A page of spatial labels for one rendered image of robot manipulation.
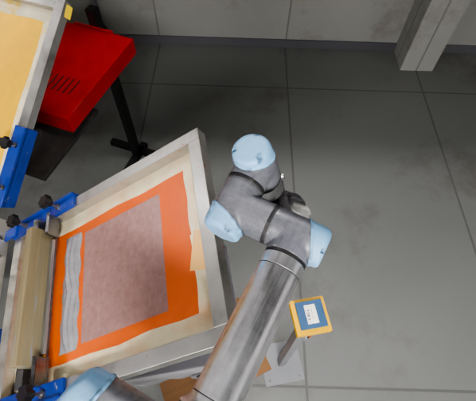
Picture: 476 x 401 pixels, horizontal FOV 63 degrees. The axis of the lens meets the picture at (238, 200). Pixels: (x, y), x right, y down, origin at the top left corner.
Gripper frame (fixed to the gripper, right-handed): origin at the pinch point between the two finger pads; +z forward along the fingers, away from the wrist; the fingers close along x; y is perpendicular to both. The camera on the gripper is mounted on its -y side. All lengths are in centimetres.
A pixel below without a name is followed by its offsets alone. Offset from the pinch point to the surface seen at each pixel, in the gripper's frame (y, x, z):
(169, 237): -1.9, -29.2, -4.6
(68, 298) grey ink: 3, -66, 5
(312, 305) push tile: 9, 0, 54
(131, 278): 4.7, -42.4, -1.1
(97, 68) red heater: -117, -68, 19
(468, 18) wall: -234, 197, 179
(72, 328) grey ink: 12, -63, 4
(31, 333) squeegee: 12, -73, 0
